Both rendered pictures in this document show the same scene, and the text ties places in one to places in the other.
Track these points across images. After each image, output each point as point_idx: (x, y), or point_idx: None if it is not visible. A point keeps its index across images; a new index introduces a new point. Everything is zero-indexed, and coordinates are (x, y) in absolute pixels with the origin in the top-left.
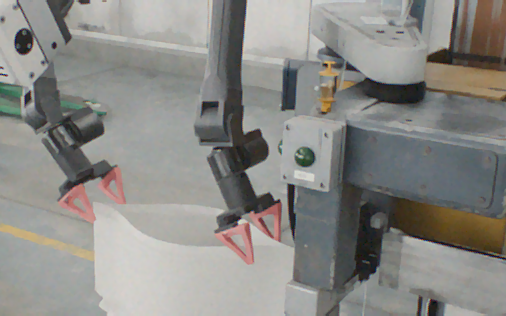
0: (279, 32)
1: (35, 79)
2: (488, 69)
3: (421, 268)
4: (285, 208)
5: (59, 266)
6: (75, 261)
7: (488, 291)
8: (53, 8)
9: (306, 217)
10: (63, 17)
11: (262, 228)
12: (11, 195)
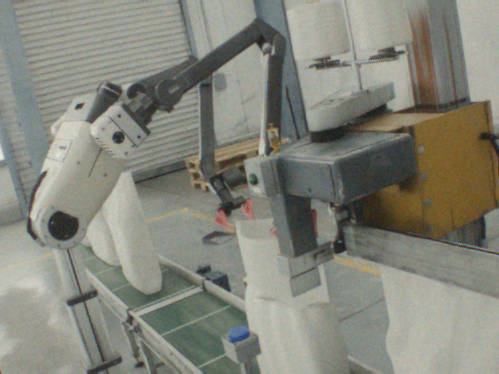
0: None
1: (129, 155)
2: (425, 113)
3: (363, 242)
4: (495, 225)
5: (330, 271)
6: (341, 268)
7: (392, 253)
8: (135, 119)
9: (275, 215)
10: (149, 122)
11: None
12: (317, 229)
